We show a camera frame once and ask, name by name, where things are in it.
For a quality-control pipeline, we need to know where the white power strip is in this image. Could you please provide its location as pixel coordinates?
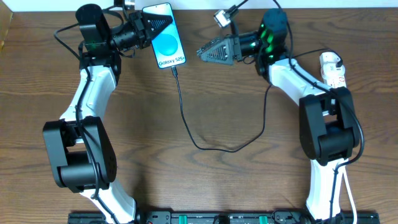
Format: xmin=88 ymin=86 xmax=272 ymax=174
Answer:
xmin=320 ymin=52 xmax=346 ymax=88

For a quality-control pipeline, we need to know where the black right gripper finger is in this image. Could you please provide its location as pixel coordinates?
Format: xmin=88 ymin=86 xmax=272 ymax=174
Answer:
xmin=197 ymin=37 xmax=221 ymax=56
xmin=199 ymin=35 xmax=234 ymax=65

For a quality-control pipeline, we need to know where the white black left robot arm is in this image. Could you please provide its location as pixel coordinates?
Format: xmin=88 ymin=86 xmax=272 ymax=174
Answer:
xmin=43 ymin=4 xmax=174 ymax=223

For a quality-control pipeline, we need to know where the white charger adapter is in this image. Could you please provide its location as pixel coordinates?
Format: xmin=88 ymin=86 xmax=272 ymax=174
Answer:
xmin=320 ymin=52 xmax=345 ymax=79

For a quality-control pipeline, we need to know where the white power strip cord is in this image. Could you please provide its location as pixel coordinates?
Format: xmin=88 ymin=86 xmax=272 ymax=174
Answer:
xmin=341 ymin=166 xmax=358 ymax=224

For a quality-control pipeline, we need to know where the black mounting rail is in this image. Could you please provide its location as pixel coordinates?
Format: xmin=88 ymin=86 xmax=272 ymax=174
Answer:
xmin=67 ymin=210 xmax=381 ymax=224

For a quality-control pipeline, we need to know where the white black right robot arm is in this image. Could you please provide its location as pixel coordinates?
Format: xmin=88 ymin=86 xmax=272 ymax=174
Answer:
xmin=197 ymin=8 xmax=364 ymax=223

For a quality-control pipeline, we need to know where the blue Galaxy smartphone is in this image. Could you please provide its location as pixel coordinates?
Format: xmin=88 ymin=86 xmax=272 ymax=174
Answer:
xmin=143 ymin=2 xmax=186 ymax=69

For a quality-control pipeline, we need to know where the black charger cable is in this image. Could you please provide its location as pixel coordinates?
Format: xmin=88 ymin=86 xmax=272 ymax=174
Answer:
xmin=170 ymin=48 xmax=344 ymax=154

